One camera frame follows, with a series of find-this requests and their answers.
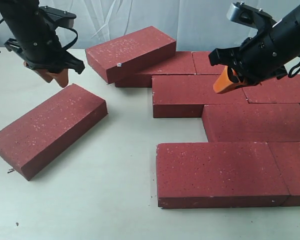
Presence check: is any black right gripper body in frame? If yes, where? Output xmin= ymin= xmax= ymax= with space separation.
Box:
xmin=208 ymin=24 xmax=288 ymax=85

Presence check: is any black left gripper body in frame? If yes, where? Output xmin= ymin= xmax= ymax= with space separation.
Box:
xmin=4 ymin=14 xmax=85 ymax=74

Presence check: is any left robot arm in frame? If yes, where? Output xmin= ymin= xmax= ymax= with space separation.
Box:
xmin=0 ymin=0 xmax=85 ymax=88

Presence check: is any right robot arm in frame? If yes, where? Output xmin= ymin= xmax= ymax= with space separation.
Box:
xmin=208 ymin=2 xmax=300 ymax=94

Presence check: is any red brick right third row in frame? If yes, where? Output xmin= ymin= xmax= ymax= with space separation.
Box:
xmin=242 ymin=74 xmax=300 ymax=104

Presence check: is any red brick middle row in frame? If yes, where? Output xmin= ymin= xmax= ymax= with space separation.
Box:
xmin=201 ymin=103 xmax=300 ymax=142

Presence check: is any red brick front left row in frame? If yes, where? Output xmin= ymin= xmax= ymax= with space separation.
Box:
xmin=156 ymin=142 xmax=290 ymax=209

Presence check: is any red brick front right row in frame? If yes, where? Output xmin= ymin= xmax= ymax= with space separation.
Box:
xmin=268 ymin=142 xmax=300 ymax=207

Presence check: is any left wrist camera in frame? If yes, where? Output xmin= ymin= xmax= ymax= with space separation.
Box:
xmin=38 ymin=5 xmax=77 ymax=30

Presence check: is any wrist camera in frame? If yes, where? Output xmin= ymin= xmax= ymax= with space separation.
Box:
xmin=226 ymin=1 xmax=277 ymax=31
xmin=38 ymin=5 xmax=77 ymax=30

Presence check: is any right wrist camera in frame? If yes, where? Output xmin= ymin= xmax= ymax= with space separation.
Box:
xmin=226 ymin=1 xmax=277 ymax=31

